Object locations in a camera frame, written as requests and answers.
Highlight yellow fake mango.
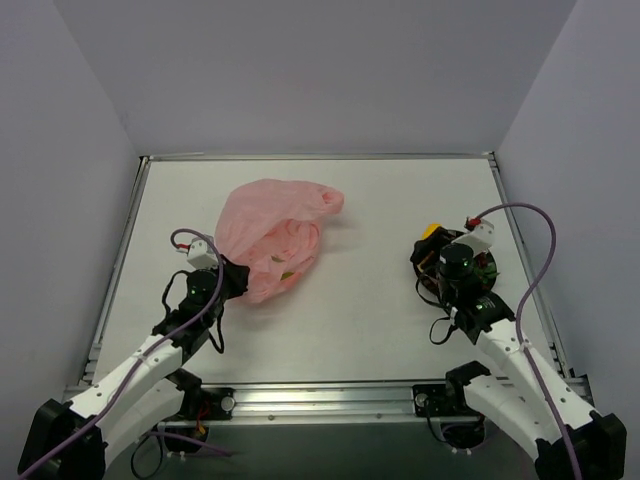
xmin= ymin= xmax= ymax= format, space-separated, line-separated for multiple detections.
xmin=421 ymin=223 xmax=446 ymax=240

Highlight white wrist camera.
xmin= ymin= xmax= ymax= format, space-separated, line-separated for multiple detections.
xmin=452 ymin=217 xmax=495 ymax=257
xmin=175 ymin=239 xmax=218 ymax=269

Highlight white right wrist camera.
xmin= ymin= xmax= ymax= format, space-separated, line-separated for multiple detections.
xmin=452 ymin=217 xmax=495 ymax=257

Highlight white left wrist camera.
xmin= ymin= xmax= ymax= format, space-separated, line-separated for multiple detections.
xmin=175 ymin=239 xmax=218 ymax=269

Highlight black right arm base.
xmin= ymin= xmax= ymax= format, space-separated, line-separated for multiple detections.
xmin=412 ymin=383 xmax=487 ymax=450

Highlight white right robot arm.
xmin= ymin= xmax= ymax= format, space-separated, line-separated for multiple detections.
xmin=410 ymin=224 xmax=627 ymax=479

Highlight aluminium front rail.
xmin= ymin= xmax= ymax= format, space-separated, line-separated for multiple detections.
xmin=52 ymin=375 xmax=597 ymax=426

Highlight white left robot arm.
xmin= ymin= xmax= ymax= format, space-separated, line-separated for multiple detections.
xmin=17 ymin=259 xmax=250 ymax=479

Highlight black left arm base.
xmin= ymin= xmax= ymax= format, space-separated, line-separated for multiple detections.
xmin=165 ymin=387 xmax=235 ymax=442

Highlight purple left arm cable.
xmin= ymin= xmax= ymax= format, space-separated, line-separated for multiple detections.
xmin=17 ymin=228 xmax=234 ymax=479

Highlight red fake cherry tomatoes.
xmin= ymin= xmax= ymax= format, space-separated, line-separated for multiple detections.
xmin=476 ymin=256 xmax=499 ymax=288

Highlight pink plastic bag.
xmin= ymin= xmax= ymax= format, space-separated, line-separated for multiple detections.
xmin=214 ymin=179 xmax=345 ymax=305

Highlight black rimmed round plate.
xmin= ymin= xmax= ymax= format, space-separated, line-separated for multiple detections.
xmin=409 ymin=224 xmax=499 ymax=297

